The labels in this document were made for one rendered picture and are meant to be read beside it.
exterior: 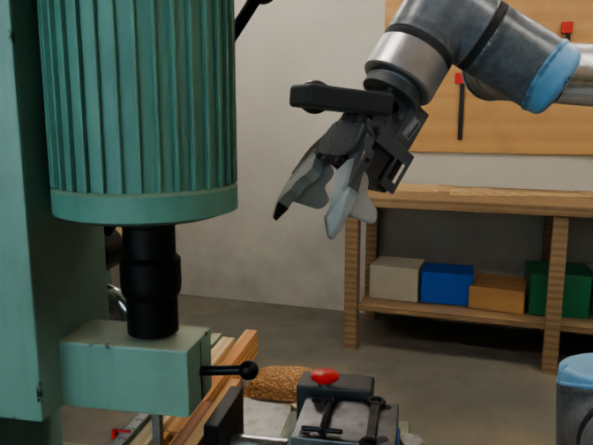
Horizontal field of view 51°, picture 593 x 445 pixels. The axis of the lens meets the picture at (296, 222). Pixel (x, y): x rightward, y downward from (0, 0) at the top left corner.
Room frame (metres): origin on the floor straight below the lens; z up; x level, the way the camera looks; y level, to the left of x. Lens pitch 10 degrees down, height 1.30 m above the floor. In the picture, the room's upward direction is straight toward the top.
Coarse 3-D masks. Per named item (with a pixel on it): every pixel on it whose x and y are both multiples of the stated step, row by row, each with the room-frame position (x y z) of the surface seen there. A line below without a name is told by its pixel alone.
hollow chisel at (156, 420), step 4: (152, 416) 0.59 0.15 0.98; (156, 416) 0.59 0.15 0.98; (160, 416) 0.59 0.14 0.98; (152, 420) 0.59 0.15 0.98; (156, 420) 0.59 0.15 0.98; (160, 420) 0.59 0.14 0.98; (152, 424) 0.59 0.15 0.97; (156, 424) 0.59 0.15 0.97; (160, 424) 0.59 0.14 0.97; (152, 428) 0.59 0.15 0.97; (156, 428) 0.59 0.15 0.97; (160, 428) 0.59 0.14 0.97; (152, 432) 0.59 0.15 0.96; (156, 432) 0.59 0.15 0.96; (160, 432) 0.59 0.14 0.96; (156, 436) 0.59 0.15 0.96; (160, 436) 0.59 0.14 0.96; (156, 440) 0.59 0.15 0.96; (160, 440) 0.59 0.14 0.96; (156, 444) 0.59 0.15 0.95; (160, 444) 0.59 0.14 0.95
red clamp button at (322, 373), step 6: (312, 372) 0.61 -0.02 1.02; (318, 372) 0.61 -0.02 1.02; (324, 372) 0.61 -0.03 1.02; (330, 372) 0.61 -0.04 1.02; (336, 372) 0.61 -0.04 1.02; (312, 378) 0.60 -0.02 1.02; (318, 378) 0.60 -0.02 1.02; (324, 378) 0.59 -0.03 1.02; (330, 378) 0.60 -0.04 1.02; (336, 378) 0.60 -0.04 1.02; (324, 384) 0.60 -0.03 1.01
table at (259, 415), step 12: (252, 408) 0.77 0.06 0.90; (264, 408) 0.77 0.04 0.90; (276, 408) 0.77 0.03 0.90; (288, 408) 0.77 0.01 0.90; (252, 420) 0.74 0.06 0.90; (264, 420) 0.74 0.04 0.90; (276, 420) 0.74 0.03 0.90; (252, 432) 0.71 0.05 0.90; (264, 432) 0.71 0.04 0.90; (276, 432) 0.71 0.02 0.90
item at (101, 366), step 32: (96, 320) 0.64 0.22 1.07; (64, 352) 0.58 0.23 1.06; (96, 352) 0.57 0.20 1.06; (128, 352) 0.56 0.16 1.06; (160, 352) 0.56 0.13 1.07; (192, 352) 0.57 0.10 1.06; (64, 384) 0.58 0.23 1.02; (96, 384) 0.57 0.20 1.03; (128, 384) 0.56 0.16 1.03; (160, 384) 0.56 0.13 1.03; (192, 384) 0.56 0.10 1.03
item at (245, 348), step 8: (240, 336) 0.93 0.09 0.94; (248, 336) 0.93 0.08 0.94; (256, 336) 0.95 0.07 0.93; (240, 344) 0.90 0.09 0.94; (248, 344) 0.90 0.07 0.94; (256, 344) 0.95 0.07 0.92; (232, 352) 0.86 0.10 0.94; (240, 352) 0.86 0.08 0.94; (248, 352) 0.90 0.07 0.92; (256, 352) 0.95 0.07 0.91; (224, 360) 0.84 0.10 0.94; (232, 360) 0.84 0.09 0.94; (240, 360) 0.86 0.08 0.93; (216, 376) 0.78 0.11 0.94; (224, 376) 0.79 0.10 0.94; (232, 376) 0.82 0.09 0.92; (240, 376) 0.86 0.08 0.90; (216, 384) 0.76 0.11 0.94; (224, 384) 0.79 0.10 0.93; (208, 392) 0.73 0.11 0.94; (216, 392) 0.75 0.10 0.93; (208, 400) 0.72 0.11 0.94; (184, 424) 0.65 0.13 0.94; (168, 432) 0.64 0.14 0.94
